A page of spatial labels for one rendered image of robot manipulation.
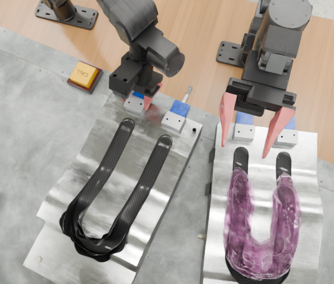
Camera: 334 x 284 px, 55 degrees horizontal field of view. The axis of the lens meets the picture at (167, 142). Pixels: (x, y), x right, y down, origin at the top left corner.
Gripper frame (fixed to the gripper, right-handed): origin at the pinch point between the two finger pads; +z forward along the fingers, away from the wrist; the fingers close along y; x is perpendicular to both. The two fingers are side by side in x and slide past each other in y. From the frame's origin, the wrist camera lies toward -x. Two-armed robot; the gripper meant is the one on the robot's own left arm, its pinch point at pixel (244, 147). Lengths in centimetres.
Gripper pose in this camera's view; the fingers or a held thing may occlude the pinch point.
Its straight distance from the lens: 50.2
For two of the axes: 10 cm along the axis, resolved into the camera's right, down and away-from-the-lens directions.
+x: 0.6, 2.3, 9.7
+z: -3.0, 9.3, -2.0
